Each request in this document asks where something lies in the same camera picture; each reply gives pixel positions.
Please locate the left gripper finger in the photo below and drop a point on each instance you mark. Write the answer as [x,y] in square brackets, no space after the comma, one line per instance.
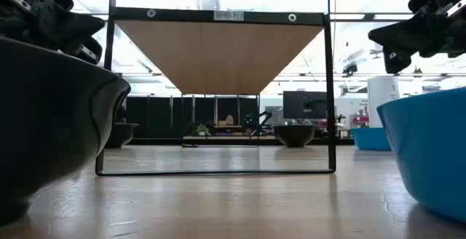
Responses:
[69,38]
[69,22]

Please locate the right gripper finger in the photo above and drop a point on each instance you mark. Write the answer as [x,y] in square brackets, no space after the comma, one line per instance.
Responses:
[422,45]
[415,27]

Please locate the blue plastic bowl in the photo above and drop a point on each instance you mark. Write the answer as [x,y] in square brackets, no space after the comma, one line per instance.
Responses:
[437,151]
[369,139]

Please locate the floral patterned black bowl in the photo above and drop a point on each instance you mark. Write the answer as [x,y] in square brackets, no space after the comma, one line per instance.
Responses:
[122,135]
[54,122]
[295,137]

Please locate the white tall cabinet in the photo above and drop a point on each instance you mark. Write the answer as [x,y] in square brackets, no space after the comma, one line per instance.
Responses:
[380,97]

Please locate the black partition panels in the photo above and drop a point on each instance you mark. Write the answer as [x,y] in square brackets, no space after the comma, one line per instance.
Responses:
[160,115]

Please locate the black computer monitor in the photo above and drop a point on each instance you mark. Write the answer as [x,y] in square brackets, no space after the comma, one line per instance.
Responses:
[302,104]

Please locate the small leafy potted plant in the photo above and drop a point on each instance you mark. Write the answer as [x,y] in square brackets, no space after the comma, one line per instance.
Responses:
[202,129]

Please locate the black metal table frame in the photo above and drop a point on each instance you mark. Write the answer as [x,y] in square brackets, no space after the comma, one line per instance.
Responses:
[344,141]

